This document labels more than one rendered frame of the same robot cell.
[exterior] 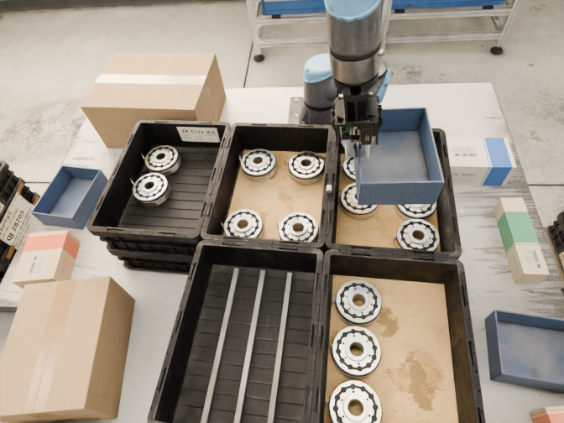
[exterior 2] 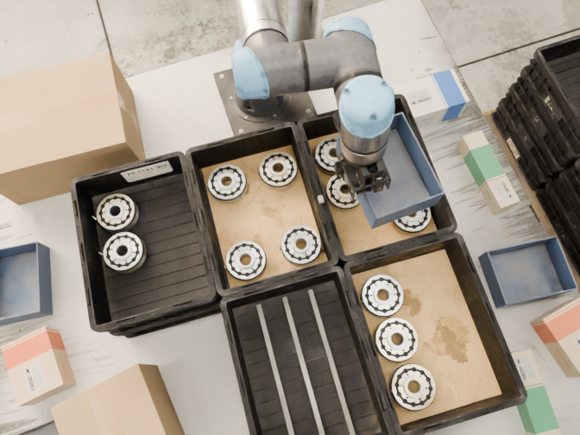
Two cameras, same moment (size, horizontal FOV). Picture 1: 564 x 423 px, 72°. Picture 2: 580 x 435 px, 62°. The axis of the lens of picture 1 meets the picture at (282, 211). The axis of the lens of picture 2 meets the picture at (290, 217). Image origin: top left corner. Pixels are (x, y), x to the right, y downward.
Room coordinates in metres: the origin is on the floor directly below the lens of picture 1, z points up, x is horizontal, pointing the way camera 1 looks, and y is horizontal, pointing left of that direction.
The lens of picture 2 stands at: (0.25, 0.13, 2.05)
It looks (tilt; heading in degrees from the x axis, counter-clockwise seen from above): 72 degrees down; 334
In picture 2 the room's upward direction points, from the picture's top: 4 degrees counter-clockwise
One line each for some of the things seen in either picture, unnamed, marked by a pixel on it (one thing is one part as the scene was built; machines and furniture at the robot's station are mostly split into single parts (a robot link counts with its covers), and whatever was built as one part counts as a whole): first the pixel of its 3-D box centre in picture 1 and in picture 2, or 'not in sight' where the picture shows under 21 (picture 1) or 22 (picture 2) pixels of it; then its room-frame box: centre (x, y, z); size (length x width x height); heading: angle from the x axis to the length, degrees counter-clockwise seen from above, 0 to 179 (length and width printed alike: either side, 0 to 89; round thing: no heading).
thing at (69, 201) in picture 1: (72, 196); (18, 283); (0.86, 0.68, 0.74); 0.20 x 0.15 x 0.07; 161
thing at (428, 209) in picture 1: (415, 201); not in sight; (0.56, -0.35, 0.86); 0.10 x 0.10 x 0.01
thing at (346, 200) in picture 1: (359, 197); (345, 190); (0.59, -0.21, 0.86); 0.10 x 0.10 x 0.01
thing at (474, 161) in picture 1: (472, 161); (426, 102); (0.75, -0.62, 0.75); 0.20 x 0.12 x 0.09; 78
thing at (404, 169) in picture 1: (393, 154); (387, 170); (0.51, -0.24, 1.11); 0.20 x 0.15 x 0.07; 171
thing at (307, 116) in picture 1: (320, 108); (258, 86); (1.03, -0.18, 0.80); 0.15 x 0.15 x 0.10
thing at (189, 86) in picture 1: (159, 101); (62, 130); (1.20, 0.38, 0.80); 0.40 x 0.30 x 0.20; 75
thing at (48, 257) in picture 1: (48, 260); (39, 365); (0.62, 0.71, 0.74); 0.16 x 0.12 x 0.07; 176
